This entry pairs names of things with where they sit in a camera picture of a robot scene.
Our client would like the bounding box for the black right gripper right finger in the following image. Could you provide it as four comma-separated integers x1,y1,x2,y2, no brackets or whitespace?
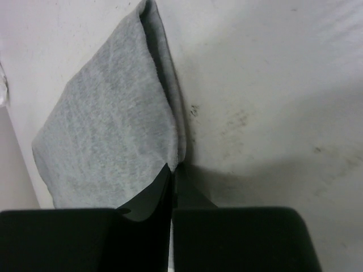
173,167,217,209

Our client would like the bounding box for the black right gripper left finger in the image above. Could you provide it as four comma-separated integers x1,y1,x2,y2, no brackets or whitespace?
117,164,173,271

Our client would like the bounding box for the grey tank top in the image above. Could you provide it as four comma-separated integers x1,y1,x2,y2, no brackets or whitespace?
32,1,186,209

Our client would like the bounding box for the folded white tank top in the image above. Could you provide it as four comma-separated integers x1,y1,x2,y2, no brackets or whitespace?
0,63,9,107

